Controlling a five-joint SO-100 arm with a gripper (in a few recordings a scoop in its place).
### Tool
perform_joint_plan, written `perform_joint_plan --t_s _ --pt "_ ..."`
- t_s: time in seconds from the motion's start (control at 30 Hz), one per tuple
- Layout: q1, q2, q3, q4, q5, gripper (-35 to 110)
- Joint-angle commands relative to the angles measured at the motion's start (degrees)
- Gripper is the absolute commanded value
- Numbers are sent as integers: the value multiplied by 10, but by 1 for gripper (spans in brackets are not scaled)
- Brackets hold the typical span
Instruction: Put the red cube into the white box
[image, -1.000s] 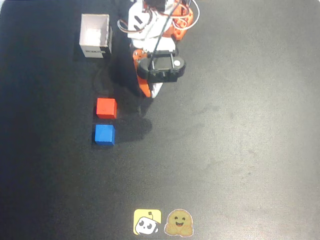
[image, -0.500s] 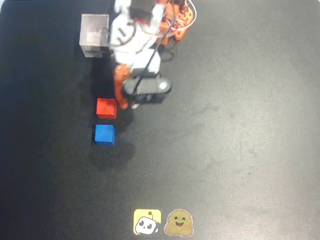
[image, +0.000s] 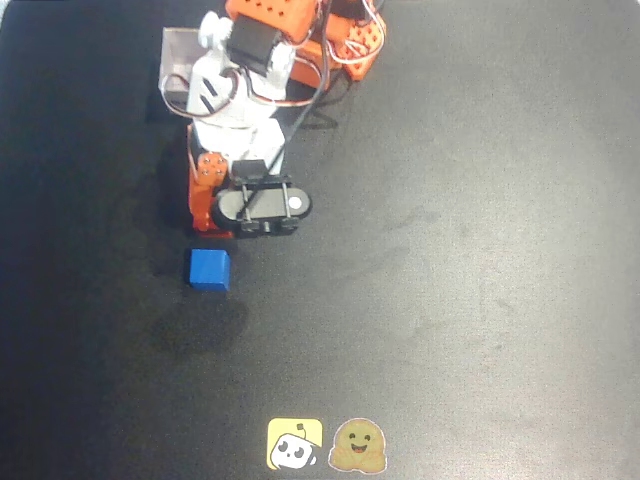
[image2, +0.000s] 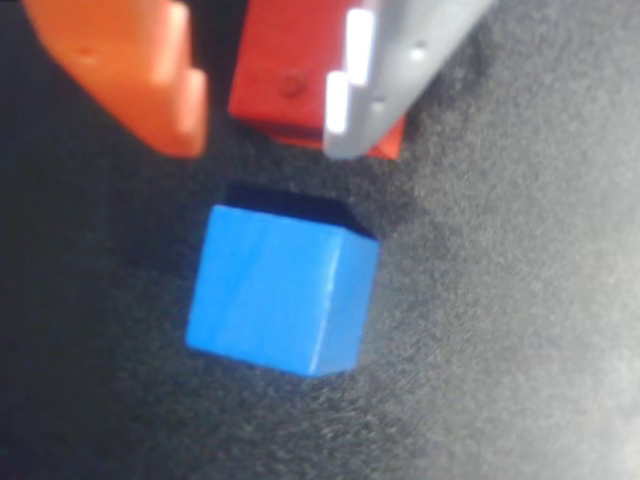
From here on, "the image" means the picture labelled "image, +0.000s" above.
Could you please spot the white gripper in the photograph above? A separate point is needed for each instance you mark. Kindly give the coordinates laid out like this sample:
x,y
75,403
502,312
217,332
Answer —
x,y
211,167

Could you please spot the red cube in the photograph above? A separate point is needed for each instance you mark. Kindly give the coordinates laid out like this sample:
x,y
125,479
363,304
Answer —
x,y
215,234

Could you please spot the white and orange robot arm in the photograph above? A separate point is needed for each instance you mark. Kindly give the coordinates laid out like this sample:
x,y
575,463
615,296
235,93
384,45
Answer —
x,y
270,15

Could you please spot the blue cube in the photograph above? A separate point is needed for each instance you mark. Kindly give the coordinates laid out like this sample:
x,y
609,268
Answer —
x,y
209,269

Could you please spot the white cardboard box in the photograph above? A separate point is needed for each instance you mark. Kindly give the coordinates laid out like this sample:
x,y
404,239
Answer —
x,y
175,55

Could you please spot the yellow robot sticker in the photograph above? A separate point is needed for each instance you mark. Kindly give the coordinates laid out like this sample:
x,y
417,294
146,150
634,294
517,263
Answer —
x,y
294,444

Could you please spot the black table mat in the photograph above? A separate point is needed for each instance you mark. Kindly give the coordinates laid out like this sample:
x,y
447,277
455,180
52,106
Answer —
x,y
450,300

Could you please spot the hugging face emoji sticker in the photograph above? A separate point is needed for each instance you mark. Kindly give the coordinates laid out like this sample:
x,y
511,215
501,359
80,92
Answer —
x,y
358,446

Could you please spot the black gripper-mounted camera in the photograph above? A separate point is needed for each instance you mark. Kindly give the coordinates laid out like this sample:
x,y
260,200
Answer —
x,y
265,205

